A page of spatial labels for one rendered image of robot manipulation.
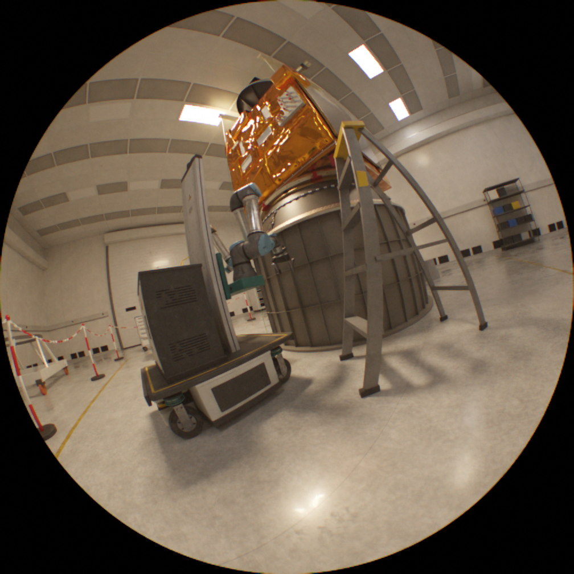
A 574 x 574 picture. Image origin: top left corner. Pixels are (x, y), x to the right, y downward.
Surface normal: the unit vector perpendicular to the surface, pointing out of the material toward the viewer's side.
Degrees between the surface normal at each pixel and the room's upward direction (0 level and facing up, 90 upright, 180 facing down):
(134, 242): 90
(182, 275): 90
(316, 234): 90
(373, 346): 87
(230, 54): 180
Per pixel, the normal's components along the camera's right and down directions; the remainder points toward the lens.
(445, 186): -0.73, 0.18
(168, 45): 0.26, 0.96
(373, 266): -0.08, -0.07
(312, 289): -0.50, 0.11
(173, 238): 0.62, -0.19
